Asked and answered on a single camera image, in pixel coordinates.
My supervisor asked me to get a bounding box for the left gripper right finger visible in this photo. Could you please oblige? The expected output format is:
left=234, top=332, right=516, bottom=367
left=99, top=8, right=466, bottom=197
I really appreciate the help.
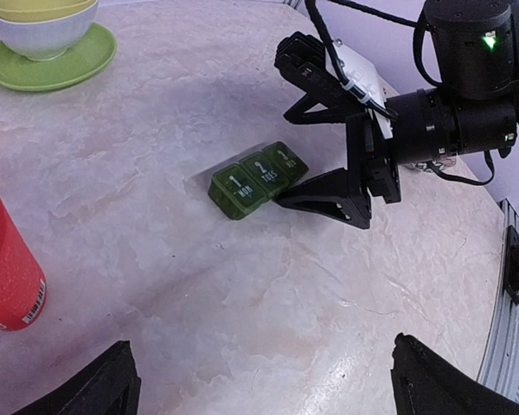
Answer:
left=391, top=333, right=519, bottom=415

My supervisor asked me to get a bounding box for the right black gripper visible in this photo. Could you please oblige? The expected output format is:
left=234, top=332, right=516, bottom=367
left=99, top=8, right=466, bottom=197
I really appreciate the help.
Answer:
left=276, top=94, right=401, bottom=228

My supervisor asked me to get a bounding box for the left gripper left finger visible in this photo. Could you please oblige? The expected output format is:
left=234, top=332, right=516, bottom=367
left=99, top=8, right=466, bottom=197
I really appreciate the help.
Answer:
left=16, top=341, right=141, bottom=415

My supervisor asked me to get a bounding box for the green weekly pill organizer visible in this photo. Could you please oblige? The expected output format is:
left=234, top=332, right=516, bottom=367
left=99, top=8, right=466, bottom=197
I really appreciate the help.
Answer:
left=208, top=141, right=309, bottom=220

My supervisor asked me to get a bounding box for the red pill bottle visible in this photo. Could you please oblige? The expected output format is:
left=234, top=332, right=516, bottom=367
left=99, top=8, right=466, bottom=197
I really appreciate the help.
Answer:
left=0, top=197, right=48, bottom=331

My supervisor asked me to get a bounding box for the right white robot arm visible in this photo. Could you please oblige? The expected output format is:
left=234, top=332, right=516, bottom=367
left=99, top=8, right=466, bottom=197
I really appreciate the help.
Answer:
left=275, top=1, right=519, bottom=229

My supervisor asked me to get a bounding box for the red patterned oval tin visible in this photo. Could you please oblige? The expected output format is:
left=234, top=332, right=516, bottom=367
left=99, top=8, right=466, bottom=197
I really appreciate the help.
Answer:
left=406, top=156, right=457, bottom=173

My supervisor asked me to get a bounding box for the green saucer plate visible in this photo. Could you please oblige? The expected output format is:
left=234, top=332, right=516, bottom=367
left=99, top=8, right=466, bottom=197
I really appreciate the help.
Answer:
left=0, top=23, right=118, bottom=93

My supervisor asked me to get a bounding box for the green and white bowl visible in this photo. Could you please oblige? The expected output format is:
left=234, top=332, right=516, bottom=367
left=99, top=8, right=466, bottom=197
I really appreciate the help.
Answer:
left=0, top=1, right=99, bottom=61

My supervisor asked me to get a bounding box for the front aluminium rail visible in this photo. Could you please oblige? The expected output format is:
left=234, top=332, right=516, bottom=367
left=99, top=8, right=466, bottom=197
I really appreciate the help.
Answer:
left=477, top=199, right=519, bottom=404

